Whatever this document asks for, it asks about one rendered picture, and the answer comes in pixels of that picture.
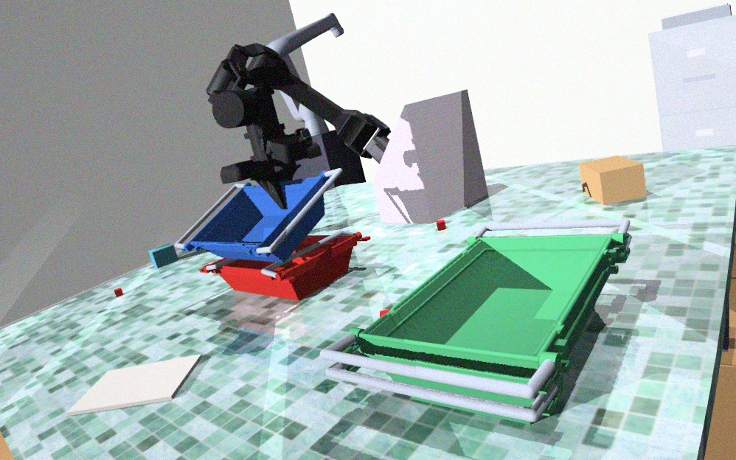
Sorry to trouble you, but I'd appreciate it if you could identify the white flat square panel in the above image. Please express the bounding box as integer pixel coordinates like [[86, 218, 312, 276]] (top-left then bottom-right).
[[67, 354, 202, 416]]

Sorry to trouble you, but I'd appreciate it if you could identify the teal rectangular block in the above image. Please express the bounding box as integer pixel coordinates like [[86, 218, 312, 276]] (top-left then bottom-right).
[[148, 243, 178, 268]]

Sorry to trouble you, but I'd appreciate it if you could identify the red plastic tray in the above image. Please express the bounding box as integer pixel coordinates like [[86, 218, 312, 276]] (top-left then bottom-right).
[[199, 231, 371, 300]]

